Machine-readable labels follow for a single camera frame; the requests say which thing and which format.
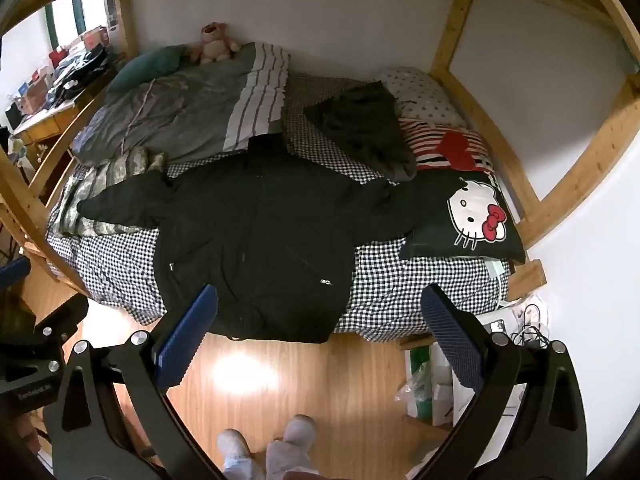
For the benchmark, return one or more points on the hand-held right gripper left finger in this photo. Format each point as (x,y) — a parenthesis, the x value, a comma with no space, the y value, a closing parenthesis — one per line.
(186,337)

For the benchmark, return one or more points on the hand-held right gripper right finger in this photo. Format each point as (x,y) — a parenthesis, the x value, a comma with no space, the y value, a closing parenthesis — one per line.
(452,337)

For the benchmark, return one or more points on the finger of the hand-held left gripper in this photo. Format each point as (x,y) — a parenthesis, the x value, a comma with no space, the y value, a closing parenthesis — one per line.
(12,272)

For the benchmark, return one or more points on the black jacket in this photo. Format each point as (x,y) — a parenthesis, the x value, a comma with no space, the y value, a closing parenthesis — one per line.
(260,240)

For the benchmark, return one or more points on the white paper box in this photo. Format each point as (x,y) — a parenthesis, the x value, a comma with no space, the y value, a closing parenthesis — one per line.
(442,385)

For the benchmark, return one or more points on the clear plastic bag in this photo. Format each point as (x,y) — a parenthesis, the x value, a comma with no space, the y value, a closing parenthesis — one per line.
(415,387)

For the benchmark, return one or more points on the black white checkered bed sheet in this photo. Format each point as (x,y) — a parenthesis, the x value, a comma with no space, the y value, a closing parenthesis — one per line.
(390,285)

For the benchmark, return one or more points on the black cat print pillow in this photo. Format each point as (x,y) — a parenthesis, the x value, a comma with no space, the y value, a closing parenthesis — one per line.
(431,240)

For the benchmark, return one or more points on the camouflage cloth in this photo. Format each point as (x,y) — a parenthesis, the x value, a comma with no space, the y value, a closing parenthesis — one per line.
(95,185)

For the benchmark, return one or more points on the wooden desk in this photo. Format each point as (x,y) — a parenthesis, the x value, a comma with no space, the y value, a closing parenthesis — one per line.
(50,125)

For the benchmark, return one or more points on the red striped bow pillow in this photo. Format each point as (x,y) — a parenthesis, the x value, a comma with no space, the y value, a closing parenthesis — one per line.
(425,145)

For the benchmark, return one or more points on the black printed bag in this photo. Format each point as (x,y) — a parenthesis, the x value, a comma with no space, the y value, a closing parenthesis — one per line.
(80,67)

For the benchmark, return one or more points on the dark olive garment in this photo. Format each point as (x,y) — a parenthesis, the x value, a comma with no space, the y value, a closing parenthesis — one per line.
(360,125)

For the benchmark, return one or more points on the white polka dot pillow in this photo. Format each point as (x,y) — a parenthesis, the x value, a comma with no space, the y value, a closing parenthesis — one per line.
(425,95)

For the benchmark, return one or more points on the teal pillow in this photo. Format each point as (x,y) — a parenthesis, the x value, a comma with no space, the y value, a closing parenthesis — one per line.
(145,67)

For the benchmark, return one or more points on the pink plush toy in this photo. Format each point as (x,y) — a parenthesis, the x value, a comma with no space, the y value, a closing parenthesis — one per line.
(212,45)

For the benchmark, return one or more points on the wooden bunk bed frame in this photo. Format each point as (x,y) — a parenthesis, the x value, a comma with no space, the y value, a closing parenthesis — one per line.
(575,170)

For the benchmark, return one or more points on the green window frame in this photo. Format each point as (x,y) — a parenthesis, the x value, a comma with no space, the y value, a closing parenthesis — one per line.
(76,10)

